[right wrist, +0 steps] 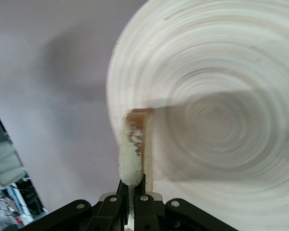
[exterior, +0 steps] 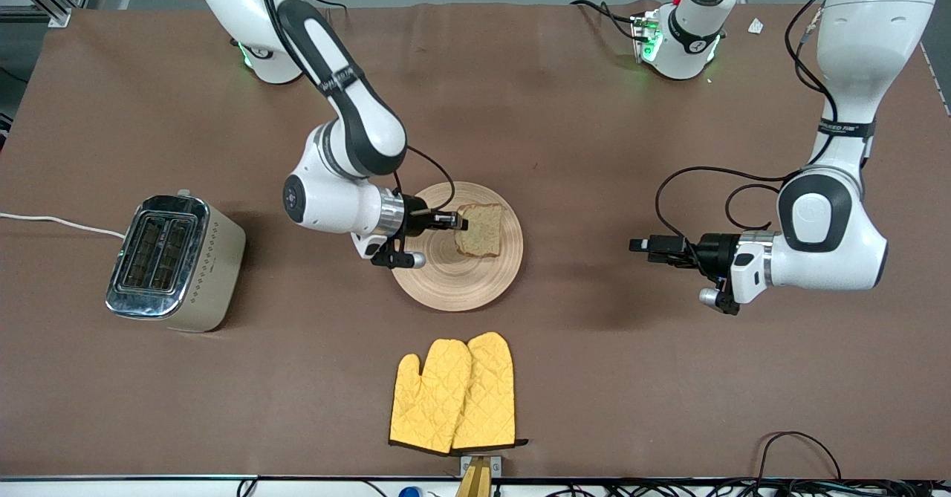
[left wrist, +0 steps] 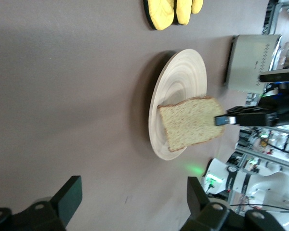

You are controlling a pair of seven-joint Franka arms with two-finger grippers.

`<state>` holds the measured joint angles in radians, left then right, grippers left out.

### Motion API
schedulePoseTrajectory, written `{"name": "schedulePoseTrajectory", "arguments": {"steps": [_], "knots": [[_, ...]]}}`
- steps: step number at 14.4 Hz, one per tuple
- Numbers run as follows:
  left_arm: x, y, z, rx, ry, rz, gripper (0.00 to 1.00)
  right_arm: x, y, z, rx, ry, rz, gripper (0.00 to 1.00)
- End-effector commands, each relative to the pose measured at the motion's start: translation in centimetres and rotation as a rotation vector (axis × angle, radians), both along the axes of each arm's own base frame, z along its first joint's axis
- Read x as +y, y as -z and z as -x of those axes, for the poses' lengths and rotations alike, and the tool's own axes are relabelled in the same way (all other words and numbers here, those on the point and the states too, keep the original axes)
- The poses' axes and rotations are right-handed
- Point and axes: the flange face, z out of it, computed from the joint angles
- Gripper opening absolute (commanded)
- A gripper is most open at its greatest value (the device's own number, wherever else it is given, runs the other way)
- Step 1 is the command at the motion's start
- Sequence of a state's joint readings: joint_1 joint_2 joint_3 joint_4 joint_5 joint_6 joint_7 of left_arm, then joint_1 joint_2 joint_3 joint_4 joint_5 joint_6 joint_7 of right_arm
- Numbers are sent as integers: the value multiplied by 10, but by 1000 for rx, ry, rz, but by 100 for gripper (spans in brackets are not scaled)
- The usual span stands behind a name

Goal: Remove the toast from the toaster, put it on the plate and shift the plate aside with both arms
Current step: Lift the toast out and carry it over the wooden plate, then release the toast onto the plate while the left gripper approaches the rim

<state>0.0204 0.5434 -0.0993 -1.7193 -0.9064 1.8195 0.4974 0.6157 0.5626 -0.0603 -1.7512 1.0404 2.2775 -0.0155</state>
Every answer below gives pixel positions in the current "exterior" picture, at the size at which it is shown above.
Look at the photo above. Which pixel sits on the silver beige toaster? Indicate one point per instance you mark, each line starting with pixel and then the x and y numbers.
pixel 215 274

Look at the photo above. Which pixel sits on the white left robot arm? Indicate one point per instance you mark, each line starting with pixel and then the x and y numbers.
pixel 847 36

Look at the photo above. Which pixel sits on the round wooden plate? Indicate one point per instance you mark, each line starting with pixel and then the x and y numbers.
pixel 446 281

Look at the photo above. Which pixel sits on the small metal bracket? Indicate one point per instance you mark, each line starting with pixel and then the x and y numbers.
pixel 496 467

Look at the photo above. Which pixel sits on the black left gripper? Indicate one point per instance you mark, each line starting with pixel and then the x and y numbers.
pixel 715 251

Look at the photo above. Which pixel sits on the yellow quilted oven mitt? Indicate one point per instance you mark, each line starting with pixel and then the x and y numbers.
pixel 490 393
pixel 435 400

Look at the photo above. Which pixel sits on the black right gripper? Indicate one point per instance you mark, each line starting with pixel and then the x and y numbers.
pixel 416 213

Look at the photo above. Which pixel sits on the white paper scrap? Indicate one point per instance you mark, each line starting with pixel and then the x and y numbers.
pixel 755 27

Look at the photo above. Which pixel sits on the brown toast slice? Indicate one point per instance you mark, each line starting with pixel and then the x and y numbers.
pixel 483 233

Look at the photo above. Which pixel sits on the blue round object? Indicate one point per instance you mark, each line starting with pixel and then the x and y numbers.
pixel 410 492

